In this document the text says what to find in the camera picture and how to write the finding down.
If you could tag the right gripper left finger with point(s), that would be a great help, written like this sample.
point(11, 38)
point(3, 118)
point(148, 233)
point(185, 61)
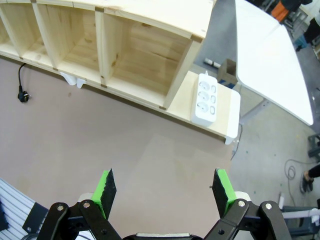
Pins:
point(105, 200)

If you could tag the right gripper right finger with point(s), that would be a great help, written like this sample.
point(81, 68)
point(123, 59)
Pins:
point(225, 200)

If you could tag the white tube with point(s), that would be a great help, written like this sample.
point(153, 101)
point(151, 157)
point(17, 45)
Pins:
point(300, 214)

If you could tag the white three-socket power strip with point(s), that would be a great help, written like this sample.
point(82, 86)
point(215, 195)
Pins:
point(202, 113)

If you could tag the brown cardboard box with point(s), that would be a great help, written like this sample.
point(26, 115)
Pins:
point(226, 75)

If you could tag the white floor socket blocks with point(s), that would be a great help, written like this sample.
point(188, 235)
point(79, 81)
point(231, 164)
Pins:
point(212, 63)

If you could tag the white table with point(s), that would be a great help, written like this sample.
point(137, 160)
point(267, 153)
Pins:
point(270, 62)

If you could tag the pine wood compartment shelf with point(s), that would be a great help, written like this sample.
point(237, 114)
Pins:
point(140, 50)

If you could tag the person in black clothes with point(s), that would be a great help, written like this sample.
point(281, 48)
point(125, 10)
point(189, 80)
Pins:
point(312, 30)

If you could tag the black and orange jacket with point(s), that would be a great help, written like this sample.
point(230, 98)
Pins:
point(280, 8)

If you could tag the grey aluminium profile rail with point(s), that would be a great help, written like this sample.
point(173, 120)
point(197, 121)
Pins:
point(15, 200)

